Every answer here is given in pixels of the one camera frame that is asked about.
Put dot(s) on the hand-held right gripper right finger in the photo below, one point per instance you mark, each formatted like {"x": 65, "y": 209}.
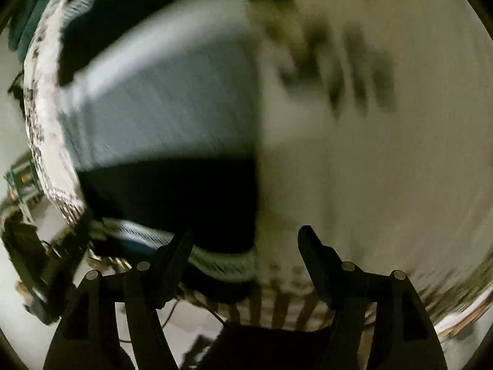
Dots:
{"x": 312, "y": 252}

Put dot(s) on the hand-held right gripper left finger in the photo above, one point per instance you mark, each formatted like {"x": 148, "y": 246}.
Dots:
{"x": 174, "y": 252}

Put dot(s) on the grey and black garment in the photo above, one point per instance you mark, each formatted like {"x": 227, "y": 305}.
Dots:
{"x": 169, "y": 123}

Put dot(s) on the white blue striped knit cloth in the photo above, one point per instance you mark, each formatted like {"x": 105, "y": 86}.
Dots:
{"x": 215, "y": 260}

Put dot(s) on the brown striped cloth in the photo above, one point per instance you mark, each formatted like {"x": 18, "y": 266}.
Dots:
{"x": 277, "y": 300}

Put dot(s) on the cream printed bed sheet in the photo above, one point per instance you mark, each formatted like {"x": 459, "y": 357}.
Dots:
{"x": 358, "y": 185}

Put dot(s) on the green patterned box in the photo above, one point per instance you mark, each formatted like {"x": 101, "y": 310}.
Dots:
{"x": 22, "y": 181}

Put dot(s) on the dark green cloth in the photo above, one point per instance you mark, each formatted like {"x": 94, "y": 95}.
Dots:
{"x": 27, "y": 11}

